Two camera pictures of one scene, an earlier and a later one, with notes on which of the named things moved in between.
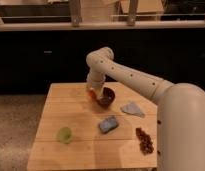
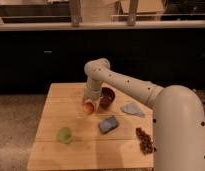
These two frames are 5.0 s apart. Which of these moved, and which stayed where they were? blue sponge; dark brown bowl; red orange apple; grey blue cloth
Moved: red orange apple
Stayed: grey blue cloth; blue sponge; dark brown bowl
